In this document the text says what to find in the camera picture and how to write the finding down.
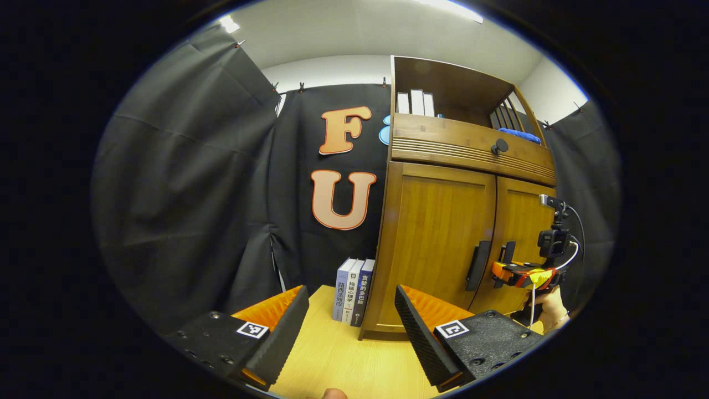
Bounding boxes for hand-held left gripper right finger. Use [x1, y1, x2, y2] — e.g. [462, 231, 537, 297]
[394, 284, 547, 393]

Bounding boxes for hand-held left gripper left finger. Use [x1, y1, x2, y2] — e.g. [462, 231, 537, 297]
[165, 285, 310, 392]

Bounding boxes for wooden cabinet door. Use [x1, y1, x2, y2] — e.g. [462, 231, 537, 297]
[470, 176, 556, 316]
[368, 161, 497, 333]

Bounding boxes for wooden double-door shoe cabinet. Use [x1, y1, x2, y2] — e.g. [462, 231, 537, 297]
[358, 54, 557, 341]

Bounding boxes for wooden cabinet drawer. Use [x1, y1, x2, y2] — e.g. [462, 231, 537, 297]
[391, 114, 556, 186]

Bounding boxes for navy spine paperback book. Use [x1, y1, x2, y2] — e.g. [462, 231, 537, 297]
[353, 259, 376, 328]

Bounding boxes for white spine paperback book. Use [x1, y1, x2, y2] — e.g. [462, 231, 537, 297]
[342, 259, 366, 326]

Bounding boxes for blue folded towel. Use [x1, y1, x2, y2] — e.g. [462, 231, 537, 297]
[497, 128, 542, 145]

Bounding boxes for black backdrop cloth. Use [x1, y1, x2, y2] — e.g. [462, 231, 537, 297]
[91, 22, 621, 336]

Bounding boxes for ceiling light strip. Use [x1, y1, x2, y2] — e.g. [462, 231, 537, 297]
[413, 0, 484, 24]

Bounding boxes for white cable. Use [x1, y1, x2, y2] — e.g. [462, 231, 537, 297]
[531, 239, 580, 329]

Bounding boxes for black cable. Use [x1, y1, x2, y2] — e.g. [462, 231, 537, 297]
[566, 205, 587, 261]

